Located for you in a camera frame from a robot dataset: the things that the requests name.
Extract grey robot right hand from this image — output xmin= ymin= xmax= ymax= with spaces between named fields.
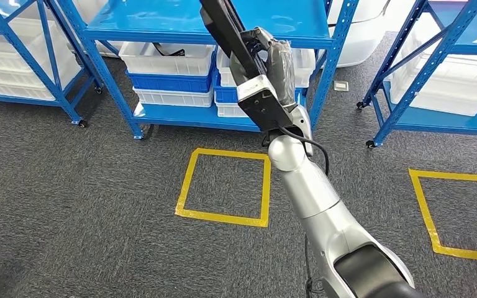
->
xmin=228 ymin=26 xmax=298 ymax=110

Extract blue metal shelf rack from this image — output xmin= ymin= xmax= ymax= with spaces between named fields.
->
xmin=55 ymin=0 xmax=361 ymax=141
xmin=355 ymin=0 xmax=477 ymax=150
xmin=0 ymin=0 xmax=104 ymax=129

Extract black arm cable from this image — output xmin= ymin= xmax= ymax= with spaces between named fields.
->
xmin=261 ymin=126 xmax=330 ymax=298

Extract black cable bundle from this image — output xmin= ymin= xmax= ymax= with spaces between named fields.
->
xmin=152 ymin=42 xmax=186 ymax=58

